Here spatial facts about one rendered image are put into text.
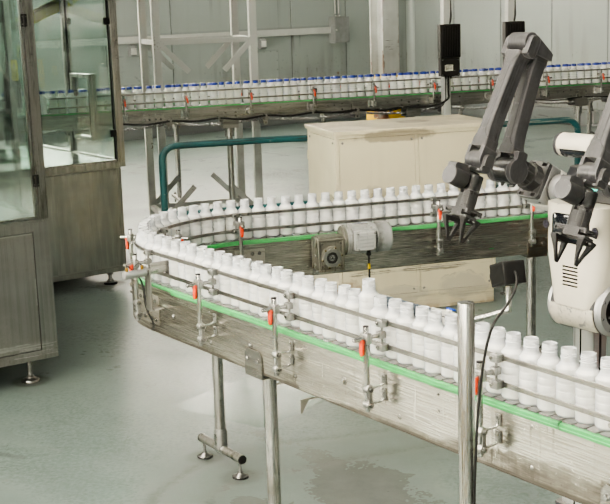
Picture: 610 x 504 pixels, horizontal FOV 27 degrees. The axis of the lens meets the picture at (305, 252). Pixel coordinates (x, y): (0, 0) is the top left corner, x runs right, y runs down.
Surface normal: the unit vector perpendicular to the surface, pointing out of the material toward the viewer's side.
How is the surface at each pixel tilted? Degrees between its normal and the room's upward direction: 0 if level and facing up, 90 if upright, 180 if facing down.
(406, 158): 90
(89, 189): 90
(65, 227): 90
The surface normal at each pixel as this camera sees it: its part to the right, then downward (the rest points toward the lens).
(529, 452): -0.82, 0.14
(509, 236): 0.29, 0.18
